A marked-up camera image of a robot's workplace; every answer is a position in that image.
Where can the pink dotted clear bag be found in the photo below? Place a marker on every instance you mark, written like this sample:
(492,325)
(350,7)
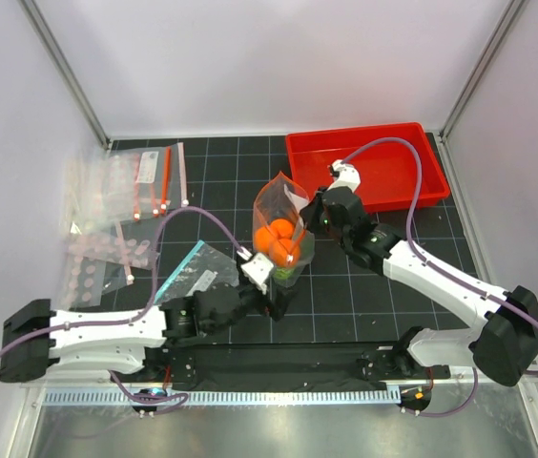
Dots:
(100,263)

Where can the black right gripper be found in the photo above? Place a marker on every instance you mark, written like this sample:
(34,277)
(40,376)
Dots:
(310,213)

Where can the orange fruit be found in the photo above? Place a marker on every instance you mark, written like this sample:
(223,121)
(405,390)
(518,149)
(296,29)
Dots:
(277,229)
(284,253)

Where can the pink zipper bag stack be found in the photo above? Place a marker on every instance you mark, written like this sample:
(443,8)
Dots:
(125,186)

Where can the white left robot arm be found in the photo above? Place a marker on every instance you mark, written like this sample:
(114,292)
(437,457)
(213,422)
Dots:
(39,342)

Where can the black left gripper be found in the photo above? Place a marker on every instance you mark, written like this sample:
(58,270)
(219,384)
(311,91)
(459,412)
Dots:
(276,306)

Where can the clear blue zipper bag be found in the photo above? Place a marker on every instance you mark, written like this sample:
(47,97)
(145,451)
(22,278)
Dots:
(202,268)

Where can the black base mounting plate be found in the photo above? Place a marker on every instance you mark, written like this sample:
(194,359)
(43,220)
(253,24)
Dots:
(227,365)

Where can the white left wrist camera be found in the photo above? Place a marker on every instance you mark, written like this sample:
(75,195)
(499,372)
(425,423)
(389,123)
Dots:
(258,270)

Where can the orange zipper clear bag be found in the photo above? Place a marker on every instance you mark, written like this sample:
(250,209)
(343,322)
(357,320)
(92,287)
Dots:
(281,198)

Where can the black grid cutting mat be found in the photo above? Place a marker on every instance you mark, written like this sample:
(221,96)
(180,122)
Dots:
(334,301)

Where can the dark green lime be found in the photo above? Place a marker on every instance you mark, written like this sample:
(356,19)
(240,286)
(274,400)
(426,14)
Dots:
(307,249)

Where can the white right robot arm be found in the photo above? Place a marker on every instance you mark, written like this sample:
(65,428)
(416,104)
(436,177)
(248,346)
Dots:
(500,337)

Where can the light green lime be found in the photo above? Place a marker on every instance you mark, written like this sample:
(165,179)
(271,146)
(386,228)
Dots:
(283,274)

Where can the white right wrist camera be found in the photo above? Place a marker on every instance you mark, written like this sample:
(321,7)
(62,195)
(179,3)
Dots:
(344,175)

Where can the perforated aluminium rail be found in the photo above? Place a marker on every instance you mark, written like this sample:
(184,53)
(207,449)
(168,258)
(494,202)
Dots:
(112,396)

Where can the red plastic tray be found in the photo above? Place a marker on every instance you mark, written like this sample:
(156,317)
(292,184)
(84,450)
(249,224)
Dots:
(387,171)

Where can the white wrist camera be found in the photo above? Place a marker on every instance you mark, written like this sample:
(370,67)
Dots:
(344,175)
(258,270)

